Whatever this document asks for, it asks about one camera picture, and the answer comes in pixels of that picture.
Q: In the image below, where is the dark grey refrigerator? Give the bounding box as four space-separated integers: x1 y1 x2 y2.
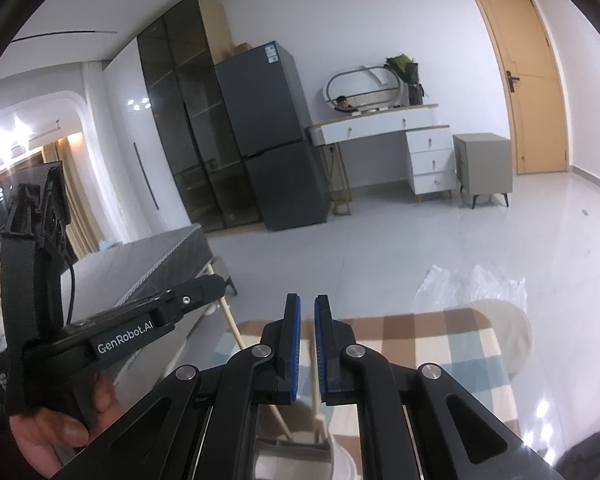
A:
215 41 329 232

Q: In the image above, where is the yellow wooden door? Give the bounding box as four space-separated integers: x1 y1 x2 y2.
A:
461 0 573 177

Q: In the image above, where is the white and grey utensil holder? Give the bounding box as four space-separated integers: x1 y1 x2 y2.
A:
252 405 358 480

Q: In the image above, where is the black cable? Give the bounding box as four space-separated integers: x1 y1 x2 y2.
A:
64 255 79 328

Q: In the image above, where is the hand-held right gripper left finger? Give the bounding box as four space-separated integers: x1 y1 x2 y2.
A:
55 292 303 480

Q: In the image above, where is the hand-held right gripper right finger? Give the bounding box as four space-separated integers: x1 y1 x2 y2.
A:
314 294 566 480

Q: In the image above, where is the grey nightstand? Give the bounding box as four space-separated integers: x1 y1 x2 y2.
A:
452 132 513 211

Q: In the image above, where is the person's left hand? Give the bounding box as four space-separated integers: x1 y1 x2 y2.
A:
9 374 117 480

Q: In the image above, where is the clear plastic sheet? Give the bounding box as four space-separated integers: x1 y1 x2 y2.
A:
415 264 528 311

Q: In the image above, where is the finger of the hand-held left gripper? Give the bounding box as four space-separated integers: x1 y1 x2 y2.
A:
157 275 229 328

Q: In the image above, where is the dark cloth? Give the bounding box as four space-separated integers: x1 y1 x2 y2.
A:
555 427 600 480

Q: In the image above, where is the wrapped flower bouquet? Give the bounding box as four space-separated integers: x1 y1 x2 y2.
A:
384 54 426 107

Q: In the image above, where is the checkered tablecloth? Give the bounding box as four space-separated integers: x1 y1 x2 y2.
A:
207 307 521 480

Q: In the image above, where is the white vanity desk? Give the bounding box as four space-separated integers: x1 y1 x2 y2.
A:
306 104 456 206

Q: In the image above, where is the oval mirror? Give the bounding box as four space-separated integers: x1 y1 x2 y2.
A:
321 64 406 113

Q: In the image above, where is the dark glass cabinet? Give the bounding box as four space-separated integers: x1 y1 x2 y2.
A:
136 0 261 233

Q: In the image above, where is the gold metal stool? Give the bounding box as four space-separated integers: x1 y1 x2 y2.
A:
322 142 353 216

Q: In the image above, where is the white wardrobe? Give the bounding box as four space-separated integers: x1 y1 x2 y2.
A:
100 40 193 241

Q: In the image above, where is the row of ceiling lights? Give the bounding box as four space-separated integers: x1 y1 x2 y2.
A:
0 110 36 171

